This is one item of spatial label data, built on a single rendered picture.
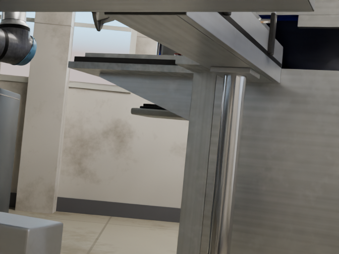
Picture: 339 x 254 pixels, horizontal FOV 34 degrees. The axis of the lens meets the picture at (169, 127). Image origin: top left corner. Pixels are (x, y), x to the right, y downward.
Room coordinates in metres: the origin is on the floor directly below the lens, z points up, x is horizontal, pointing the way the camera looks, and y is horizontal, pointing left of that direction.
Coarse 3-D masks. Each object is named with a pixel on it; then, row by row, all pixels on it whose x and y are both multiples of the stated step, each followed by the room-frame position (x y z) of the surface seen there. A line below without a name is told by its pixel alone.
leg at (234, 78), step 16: (224, 80) 1.19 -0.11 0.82; (240, 80) 1.18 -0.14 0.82; (224, 96) 1.19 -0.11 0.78; (240, 96) 1.18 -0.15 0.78; (224, 112) 1.18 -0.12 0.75; (240, 112) 1.18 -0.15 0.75; (224, 128) 1.18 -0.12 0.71; (240, 128) 1.19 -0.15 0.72; (224, 144) 1.18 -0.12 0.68; (224, 160) 1.18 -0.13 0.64; (224, 176) 1.18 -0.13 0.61; (224, 192) 1.18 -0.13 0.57; (224, 208) 1.18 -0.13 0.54; (224, 224) 1.18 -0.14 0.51; (208, 240) 1.20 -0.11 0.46; (224, 240) 1.18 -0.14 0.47
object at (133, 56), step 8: (96, 56) 1.63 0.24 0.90; (104, 56) 1.62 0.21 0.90; (112, 56) 1.61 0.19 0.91; (120, 56) 1.60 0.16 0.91; (128, 56) 1.59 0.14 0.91; (136, 56) 1.58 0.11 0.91; (144, 56) 1.57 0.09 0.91; (152, 56) 1.56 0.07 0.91; (160, 56) 1.55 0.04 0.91; (168, 56) 1.54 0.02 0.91
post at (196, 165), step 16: (208, 80) 1.43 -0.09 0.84; (192, 96) 1.44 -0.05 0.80; (208, 96) 1.43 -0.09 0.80; (192, 112) 1.44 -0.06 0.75; (208, 112) 1.43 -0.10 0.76; (192, 128) 1.44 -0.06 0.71; (208, 128) 1.42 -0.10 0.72; (192, 144) 1.44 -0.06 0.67; (208, 144) 1.42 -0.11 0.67; (192, 160) 1.44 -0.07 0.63; (208, 160) 1.42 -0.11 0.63; (192, 176) 1.44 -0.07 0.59; (192, 192) 1.43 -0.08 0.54; (192, 208) 1.43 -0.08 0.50; (192, 224) 1.43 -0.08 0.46; (192, 240) 1.43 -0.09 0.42
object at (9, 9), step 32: (0, 0) 0.74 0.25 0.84; (32, 0) 0.72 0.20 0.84; (64, 0) 0.71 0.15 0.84; (96, 0) 0.69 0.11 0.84; (128, 0) 0.68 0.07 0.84; (160, 0) 0.66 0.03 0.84; (192, 0) 0.65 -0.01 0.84; (224, 0) 0.63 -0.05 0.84; (256, 0) 0.62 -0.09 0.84; (288, 0) 0.61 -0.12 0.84
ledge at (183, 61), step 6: (180, 60) 1.32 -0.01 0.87; (186, 60) 1.31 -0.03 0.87; (192, 60) 1.30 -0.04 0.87; (180, 66) 1.35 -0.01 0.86; (186, 66) 1.34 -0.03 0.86; (192, 66) 1.33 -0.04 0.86; (198, 66) 1.32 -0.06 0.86; (198, 72) 1.43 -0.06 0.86; (204, 72) 1.42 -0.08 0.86; (210, 72) 1.41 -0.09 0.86
